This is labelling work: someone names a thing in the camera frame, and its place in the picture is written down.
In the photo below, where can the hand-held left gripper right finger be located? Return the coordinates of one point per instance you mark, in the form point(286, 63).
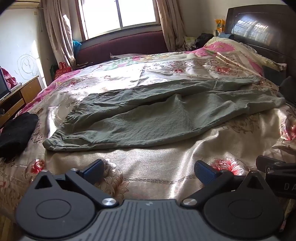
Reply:
point(204, 172)

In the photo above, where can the red gift bag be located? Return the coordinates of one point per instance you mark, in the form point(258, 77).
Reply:
point(62, 70)

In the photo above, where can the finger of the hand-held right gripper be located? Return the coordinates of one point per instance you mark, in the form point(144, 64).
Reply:
point(270, 163)

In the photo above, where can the wooden television cabinet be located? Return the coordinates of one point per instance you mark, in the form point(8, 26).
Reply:
point(27, 92)

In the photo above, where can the floral satin bedspread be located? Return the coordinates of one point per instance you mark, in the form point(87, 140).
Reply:
point(161, 164)

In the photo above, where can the pile of dark clothes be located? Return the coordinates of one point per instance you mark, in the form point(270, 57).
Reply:
point(204, 39)

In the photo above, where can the dark wooden headboard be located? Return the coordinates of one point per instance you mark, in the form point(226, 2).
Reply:
point(254, 25)

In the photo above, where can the black folded cloth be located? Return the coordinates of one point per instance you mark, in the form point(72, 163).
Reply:
point(17, 133)

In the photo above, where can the grey pillow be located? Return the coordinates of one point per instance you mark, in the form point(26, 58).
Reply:
point(126, 56)

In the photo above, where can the yellow package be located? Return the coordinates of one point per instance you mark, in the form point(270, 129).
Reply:
point(220, 25)

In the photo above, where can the white air conditioner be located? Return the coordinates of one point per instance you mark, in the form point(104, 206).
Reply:
point(23, 3)

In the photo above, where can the window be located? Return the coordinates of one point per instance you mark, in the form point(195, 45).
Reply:
point(120, 16)

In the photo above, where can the olive green pants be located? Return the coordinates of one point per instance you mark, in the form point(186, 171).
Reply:
point(150, 120)

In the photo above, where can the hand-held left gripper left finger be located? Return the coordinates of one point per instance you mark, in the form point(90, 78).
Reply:
point(93, 170)

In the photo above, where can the blue plastic bag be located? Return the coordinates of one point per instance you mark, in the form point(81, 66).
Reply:
point(76, 46)

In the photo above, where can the pink red cloth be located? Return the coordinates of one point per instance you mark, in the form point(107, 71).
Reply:
point(10, 80)

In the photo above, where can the black television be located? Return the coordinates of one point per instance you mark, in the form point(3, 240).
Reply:
point(4, 84)

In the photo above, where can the pink floral pillow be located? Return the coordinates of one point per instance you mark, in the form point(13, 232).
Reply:
point(233, 49)

